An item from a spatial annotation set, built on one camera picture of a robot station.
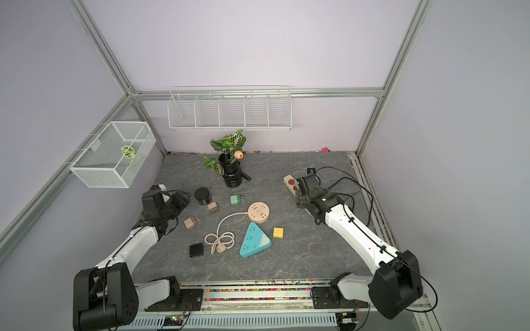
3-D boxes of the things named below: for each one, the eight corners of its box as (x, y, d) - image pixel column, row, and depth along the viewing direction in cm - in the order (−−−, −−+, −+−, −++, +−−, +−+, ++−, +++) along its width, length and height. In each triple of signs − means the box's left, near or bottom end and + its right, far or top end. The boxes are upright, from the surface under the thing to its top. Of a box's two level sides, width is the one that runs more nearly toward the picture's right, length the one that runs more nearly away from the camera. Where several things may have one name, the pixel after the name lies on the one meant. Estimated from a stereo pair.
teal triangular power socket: (247, 265, 83) (246, 262, 80) (231, 242, 89) (229, 239, 86) (271, 245, 88) (271, 241, 85) (254, 224, 94) (254, 221, 91)
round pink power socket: (247, 223, 94) (247, 221, 92) (249, 204, 101) (248, 201, 99) (269, 223, 94) (269, 221, 92) (269, 204, 101) (269, 201, 99)
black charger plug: (191, 258, 85) (189, 256, 83) (191, 248, 88) (189, 245, 86) (203, 255, 86) (201, 253, 84) (203, 245, 89) (201, 242, 87)
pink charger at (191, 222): (187, 230, 93) (185, 227, 91) (185, 222, 96) (183, 219, 93) (201, 224, 95) (199, 221, 93) (199, 217, 98) (197, 214, 95)
